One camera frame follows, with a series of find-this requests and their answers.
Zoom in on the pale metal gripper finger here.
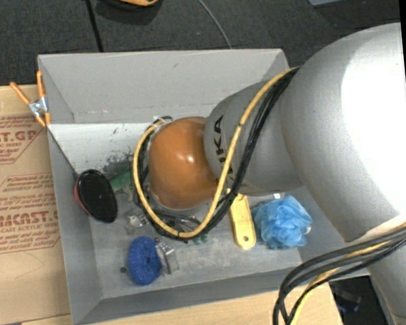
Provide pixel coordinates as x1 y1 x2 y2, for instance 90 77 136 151
163 247 181 275
154 236 175 257

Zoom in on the blue round scrub sponge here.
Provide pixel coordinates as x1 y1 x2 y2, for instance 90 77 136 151
123 233 166 288

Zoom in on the grey metal bin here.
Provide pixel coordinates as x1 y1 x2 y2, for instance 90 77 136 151
36 24 374 325

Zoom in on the clear glass thing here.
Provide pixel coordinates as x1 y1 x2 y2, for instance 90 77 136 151
122 207 151 236

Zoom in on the yellow flat plastic tool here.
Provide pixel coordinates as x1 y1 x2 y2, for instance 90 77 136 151
227 192 258 252

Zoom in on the green toy dinosaur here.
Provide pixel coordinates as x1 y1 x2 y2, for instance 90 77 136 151
107 161 138 204

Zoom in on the black and red oval case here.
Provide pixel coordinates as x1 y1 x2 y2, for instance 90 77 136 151
72 166 120 228

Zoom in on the light blue mesh bath pouf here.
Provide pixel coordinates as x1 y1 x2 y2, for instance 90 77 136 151
250 192 317 253

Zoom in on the brown cardboard board red print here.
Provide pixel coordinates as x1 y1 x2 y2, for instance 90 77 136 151
0 79 73 325

